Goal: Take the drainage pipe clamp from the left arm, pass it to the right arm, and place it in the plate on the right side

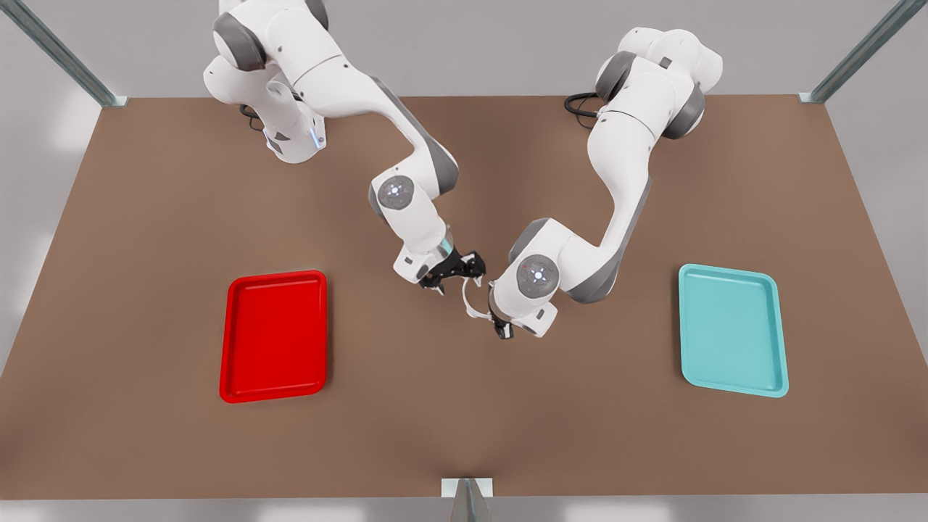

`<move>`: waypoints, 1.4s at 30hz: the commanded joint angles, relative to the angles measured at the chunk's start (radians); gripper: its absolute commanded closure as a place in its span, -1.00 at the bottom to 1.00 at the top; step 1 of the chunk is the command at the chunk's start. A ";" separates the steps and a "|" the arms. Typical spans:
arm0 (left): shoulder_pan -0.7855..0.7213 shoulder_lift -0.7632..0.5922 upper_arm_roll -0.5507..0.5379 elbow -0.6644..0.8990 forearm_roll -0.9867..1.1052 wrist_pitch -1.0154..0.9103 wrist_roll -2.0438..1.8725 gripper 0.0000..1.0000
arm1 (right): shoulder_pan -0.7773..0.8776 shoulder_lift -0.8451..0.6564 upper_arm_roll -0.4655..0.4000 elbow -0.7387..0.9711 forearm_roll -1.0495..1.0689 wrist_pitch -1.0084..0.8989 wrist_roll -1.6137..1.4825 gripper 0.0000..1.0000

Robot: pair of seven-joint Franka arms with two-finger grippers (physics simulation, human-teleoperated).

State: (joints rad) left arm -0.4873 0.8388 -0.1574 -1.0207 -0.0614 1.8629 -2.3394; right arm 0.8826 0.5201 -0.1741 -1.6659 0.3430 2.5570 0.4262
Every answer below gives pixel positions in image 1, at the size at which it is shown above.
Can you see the white drainage pipe clamp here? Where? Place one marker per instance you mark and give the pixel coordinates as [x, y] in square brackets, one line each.
[471, 299]

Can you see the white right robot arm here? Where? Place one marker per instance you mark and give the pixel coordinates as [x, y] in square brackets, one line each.
[341, 80]

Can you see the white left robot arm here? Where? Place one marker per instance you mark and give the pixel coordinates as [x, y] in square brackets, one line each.
[631, 145]

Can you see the red rectangular tray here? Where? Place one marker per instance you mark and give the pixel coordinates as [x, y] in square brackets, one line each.
[274, 336]

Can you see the teal rectangular tray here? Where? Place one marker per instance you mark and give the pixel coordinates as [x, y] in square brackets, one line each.
[732, 330]

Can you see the silver frame post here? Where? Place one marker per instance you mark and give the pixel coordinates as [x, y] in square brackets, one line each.
[468, 500]
[863, 52]
[61, 52]

